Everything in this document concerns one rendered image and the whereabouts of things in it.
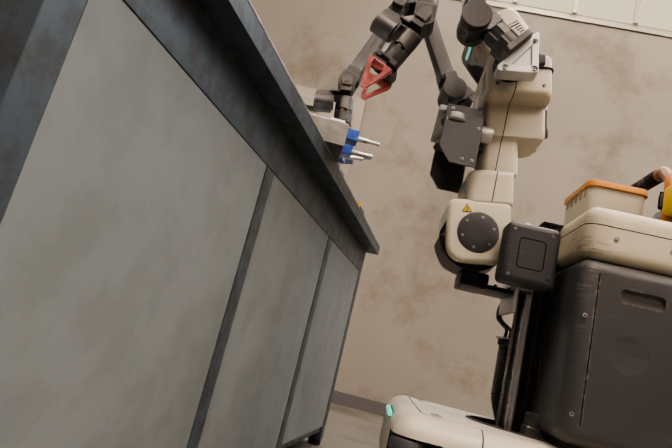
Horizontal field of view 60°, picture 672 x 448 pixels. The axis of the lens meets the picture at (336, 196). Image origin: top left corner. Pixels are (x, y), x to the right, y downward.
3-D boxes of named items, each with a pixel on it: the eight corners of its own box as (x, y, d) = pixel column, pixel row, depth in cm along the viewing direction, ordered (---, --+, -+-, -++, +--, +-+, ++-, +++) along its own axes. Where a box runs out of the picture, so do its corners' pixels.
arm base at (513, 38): (534, 30, 143) (522, 55, 154) (511, 8, 144) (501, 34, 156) (508, 51, 141) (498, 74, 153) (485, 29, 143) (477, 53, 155)
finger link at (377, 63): (351, 75, 142) (375, 47, 144) (352, 88, 149) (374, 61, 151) (373, 90, 141) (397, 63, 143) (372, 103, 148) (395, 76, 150)
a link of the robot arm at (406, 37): (424, 33, 148) (422, 44, 153) (402, 18, 149) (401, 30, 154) (407, 52, 146) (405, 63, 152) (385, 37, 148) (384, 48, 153)
